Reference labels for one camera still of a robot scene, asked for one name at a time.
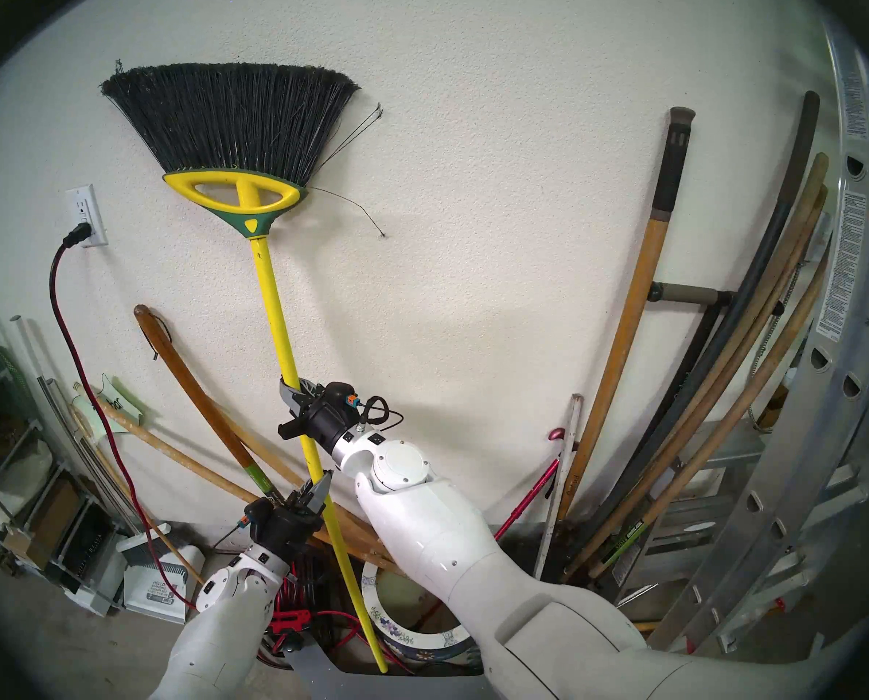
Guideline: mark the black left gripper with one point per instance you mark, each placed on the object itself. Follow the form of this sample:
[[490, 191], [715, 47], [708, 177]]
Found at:
[[285, 531]]

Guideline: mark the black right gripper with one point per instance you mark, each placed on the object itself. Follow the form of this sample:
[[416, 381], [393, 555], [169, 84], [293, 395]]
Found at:
[[329, 421]]

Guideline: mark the yellow broom with black bristles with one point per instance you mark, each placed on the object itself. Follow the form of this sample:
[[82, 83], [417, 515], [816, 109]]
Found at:
[[278, 327]]

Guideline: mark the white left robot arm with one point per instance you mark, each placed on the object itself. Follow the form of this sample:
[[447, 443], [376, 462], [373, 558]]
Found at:
[[216, 633]]

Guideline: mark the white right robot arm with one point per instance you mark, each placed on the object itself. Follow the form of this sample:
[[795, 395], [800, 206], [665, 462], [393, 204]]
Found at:
[[434, 531]]

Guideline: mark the white floral ceramic pot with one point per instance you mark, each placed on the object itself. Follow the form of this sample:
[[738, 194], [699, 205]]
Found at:
[[398, 629]]

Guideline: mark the light wooden stick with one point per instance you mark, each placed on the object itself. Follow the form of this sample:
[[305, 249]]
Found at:
[[186, 461], [259, 447]]

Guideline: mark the thin wooden dowel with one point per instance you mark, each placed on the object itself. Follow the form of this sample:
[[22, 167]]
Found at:
[[179, 553]]

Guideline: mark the pale green plastic blade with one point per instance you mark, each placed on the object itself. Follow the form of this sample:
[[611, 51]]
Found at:
[[117, 407]]

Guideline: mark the white dustpan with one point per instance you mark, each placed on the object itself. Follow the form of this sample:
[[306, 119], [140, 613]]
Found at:
[[161, 585]]

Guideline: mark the grey metal rods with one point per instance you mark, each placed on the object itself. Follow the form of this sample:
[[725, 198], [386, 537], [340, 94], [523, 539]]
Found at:
[[77, 443]]

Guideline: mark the grey metal storage shelf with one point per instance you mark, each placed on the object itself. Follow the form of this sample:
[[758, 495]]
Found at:
[[88, 542]]

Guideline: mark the white flat wooden stick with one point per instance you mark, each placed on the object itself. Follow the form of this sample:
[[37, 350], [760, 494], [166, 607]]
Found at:
[[562, 480]]

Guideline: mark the brown cardboard box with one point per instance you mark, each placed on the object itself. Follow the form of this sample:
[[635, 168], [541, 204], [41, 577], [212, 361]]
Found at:
[[55, 516]]

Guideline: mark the grey step ladder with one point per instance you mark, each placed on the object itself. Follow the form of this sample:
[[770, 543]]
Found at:
[[704, 480]]

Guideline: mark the aluminium extension ladder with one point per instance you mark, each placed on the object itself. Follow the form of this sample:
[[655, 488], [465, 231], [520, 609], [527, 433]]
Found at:
[[843, 268]]

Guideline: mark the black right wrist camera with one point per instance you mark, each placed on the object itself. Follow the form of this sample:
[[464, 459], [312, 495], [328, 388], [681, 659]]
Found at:
[[340, 394]]

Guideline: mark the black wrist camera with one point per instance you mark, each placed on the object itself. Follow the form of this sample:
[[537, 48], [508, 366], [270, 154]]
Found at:
[[257, 516], [340, 394]]

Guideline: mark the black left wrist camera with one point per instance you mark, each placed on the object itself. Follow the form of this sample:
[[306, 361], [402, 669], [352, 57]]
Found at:
[[257, 516]]

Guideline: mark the white wall outlet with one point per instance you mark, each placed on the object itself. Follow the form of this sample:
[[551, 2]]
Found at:
[[87, 214]]

